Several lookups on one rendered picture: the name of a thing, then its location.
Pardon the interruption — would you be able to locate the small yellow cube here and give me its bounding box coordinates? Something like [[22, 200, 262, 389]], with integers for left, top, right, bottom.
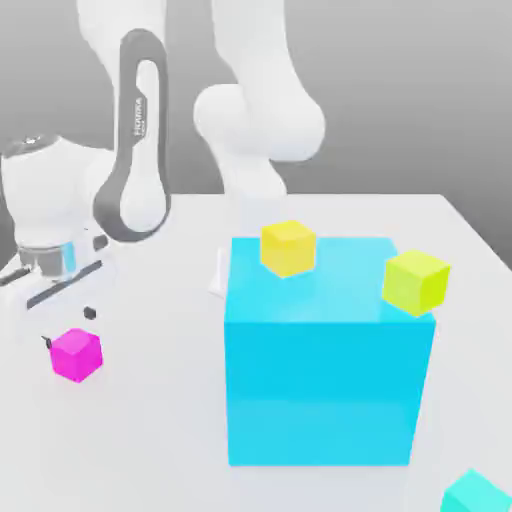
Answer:
[[259, 219, 318, 280]]

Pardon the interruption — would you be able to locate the small turquoise cube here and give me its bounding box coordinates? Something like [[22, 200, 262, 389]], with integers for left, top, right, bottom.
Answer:
[[439, 467, 512, 512]]

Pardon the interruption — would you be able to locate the small lime cube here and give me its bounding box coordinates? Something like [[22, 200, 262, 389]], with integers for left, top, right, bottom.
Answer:
[[381, 248, 452, 318]]

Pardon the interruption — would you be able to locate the large cyan box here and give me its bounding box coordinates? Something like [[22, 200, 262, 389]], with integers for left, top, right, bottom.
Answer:
[[223, 236, 437, 468]]

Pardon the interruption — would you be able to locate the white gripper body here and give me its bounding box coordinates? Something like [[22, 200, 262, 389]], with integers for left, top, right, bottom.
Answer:
[[0, 257, 118, 342]]

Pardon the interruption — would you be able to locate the small magenta cube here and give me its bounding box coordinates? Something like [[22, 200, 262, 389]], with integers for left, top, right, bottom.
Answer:
[[49, 327, 104, 384]]

